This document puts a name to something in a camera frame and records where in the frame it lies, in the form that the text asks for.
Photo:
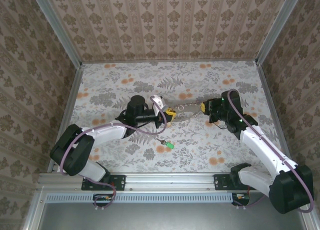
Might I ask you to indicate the aluminium frame post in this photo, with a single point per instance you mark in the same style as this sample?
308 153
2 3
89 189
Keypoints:
57 32
277 27

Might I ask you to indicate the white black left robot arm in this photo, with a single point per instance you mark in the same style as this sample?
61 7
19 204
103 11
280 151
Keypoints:
107 132

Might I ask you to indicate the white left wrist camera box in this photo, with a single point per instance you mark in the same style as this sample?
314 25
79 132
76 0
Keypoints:
157 102

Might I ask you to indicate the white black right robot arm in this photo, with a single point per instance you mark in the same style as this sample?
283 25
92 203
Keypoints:
262 144

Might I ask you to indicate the grey sheet metal tray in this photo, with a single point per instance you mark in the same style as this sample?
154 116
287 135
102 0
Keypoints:
162 217

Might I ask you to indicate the aluminium front mounting rail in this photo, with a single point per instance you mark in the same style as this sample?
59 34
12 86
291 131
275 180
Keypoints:
170 181

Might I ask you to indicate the green key tag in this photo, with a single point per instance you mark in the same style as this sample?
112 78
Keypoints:
170 145

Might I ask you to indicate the small dark key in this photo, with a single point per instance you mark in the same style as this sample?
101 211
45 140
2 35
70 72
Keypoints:
161 141

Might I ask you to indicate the transparent plastic bag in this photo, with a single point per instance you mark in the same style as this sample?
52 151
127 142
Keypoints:
187 112

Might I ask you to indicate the aluminium table edge rail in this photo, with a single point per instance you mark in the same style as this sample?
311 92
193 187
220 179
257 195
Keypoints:
270 94
71 99
170 60

